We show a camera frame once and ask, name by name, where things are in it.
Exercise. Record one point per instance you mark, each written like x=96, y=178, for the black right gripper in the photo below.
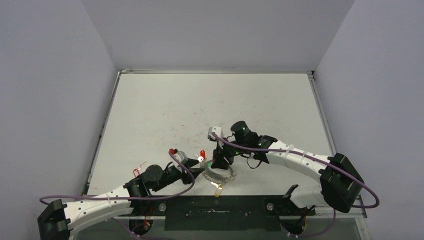
x=219, y=156

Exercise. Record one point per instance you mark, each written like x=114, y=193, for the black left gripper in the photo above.
x=185, y=176

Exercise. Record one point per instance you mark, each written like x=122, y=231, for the red key tag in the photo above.
x=203, y=154
x=136, y=172

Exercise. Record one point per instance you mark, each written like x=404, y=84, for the silver key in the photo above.
x=140, y=166

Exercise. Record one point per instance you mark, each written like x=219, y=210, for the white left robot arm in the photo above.
x=61, y=220

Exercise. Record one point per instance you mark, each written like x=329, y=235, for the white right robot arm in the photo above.
x=338, y=182

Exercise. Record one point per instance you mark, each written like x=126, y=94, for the yellow key tag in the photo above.
x=218, y=191

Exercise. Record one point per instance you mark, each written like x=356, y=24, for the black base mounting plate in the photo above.
x=224, y=213

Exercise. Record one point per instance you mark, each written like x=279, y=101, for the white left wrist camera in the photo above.
x=178, y=157

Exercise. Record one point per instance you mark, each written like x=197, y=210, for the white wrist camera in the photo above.
x=215, y=133
x=178, y=157

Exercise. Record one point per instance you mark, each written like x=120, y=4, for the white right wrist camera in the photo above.
x=215, y=133

